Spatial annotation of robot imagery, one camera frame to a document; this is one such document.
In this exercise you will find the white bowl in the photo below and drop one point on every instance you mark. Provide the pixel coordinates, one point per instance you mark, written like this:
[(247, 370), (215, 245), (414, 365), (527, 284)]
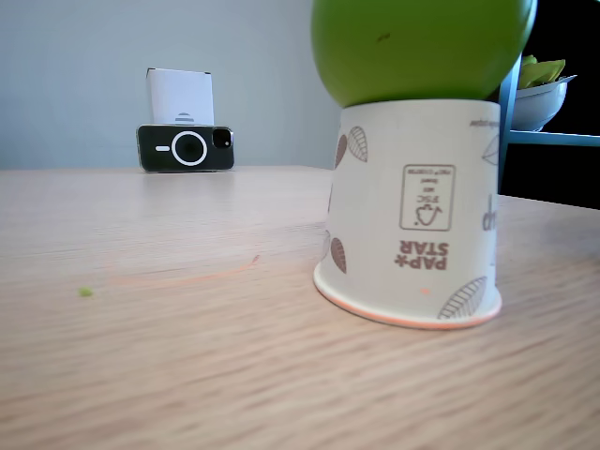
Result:
[(539, 105)]

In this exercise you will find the white leaf-print paper cup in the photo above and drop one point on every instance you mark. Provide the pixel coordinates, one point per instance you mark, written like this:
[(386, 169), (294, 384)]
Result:
[(394, 201)]

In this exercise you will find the green leafy plant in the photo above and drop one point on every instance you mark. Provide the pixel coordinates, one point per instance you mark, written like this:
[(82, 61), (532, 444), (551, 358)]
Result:
[(539, 72)]

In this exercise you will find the blue shelf frame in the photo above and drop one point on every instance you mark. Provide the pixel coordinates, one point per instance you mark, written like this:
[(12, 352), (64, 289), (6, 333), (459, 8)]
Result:
[(507, 140)]

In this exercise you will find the small green crumb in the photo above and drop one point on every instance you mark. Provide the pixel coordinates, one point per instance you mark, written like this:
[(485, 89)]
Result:
[(85, 292)]

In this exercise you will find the green ball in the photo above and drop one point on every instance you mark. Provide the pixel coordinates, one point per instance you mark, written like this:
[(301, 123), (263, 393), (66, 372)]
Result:
[(412, 47)]

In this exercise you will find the white cardboard box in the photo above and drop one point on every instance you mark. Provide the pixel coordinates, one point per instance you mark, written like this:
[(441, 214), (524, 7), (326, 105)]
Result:
[(180, 94)]

